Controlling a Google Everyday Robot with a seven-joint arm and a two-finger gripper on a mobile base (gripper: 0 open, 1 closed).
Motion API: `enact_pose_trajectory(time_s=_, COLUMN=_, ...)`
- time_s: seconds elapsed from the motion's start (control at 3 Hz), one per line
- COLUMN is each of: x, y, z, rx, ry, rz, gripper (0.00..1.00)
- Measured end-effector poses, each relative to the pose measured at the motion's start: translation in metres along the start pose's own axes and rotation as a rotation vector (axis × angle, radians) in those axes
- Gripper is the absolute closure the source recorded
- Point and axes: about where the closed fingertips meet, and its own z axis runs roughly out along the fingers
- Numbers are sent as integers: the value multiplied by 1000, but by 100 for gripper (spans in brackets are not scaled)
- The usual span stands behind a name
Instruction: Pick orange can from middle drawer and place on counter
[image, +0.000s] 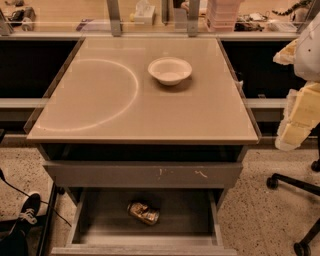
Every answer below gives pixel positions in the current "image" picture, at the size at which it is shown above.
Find closed top drawer front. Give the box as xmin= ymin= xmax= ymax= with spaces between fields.
xmin=44 ymin=161 xmax=242 ymax=188

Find grey metal post left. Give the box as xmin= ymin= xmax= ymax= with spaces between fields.
xmin=106 ymin=0 xmax=122 ymax=37

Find white paper bowl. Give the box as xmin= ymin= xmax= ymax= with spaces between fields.
xmin=148 ymin=57 xmax=192 ymax=86

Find black and white sneaker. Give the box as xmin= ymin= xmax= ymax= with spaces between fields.
xmin=10 ymin=192 xmax=41 ymax=236

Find grey drawer cabinet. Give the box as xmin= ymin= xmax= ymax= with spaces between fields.
xmin=23 ymin=35 xmax=263 ymax=256

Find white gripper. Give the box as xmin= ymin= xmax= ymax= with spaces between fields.
xmin=273 ymin=13 xmax=320 ymax=151

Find open middle drawer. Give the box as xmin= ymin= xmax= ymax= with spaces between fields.
xmin=51 ymin=189 xmax=237 ymax=256

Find pink stacked containers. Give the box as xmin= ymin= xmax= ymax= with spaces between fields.
xmin=205 ymin=0 xmax=244 ymax=33

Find orange soda can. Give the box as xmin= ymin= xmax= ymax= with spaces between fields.
xmin=127 ymin=202 xmax=160 ymax=226

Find grey metal post right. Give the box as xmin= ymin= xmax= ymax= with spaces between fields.
xmin=187 ymin=0 xmax=200 ymax=37

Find black floor cable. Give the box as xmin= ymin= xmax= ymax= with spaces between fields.
xmin=0 ymin=168 xmax=73 ymax=228

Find white tissue box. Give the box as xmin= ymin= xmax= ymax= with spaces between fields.
xmin=134 ymin=0 xmax=156 ymax=25

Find black office chair base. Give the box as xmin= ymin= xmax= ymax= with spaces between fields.
xmin=261 ymin=135 xmax=320 ymax=256

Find grey metal post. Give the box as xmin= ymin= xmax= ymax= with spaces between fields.
xmin=187 ymin=0 xmax=200 ymax=37
xmin=106 ymin=0 xmax=122 ymax=37

